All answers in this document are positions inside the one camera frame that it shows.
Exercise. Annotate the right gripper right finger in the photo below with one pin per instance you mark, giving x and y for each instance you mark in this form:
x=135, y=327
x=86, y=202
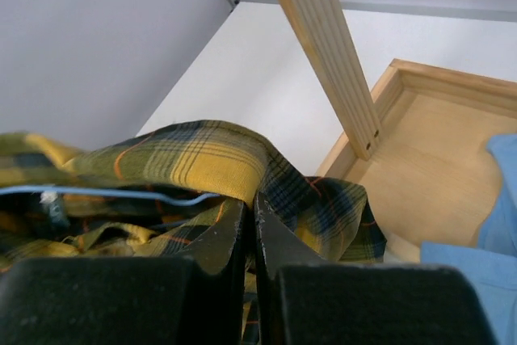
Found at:
x=305, y=299

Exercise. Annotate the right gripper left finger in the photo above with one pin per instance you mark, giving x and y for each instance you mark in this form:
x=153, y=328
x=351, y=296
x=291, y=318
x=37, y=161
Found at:
x=192, y=297

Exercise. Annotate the yellow black plaid shirt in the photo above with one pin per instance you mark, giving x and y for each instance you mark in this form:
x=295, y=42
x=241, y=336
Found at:
x=332, y=217

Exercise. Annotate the light blue wire hanger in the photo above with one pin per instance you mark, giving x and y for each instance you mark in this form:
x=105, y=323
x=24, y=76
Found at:
x=51, y=197

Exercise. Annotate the light blue shirt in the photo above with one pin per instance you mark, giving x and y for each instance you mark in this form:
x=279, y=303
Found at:
x=491, y=265

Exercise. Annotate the wooden clothes rack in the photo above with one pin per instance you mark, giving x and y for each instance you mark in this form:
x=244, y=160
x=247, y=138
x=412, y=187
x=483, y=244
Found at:
x=416, y=140

